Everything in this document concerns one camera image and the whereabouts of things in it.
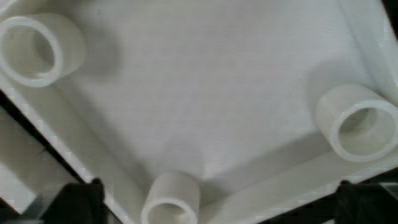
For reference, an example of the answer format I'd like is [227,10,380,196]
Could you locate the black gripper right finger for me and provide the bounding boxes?
[334,181,398,224]

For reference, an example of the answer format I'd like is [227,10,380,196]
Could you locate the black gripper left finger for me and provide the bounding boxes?
[40,178,106,224]

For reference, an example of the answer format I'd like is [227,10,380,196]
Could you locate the white square tabletop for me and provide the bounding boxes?
[0,0,398,224]

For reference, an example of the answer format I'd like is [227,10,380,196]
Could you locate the white L-shaped obstacle wall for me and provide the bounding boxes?
[0,108,76,212]

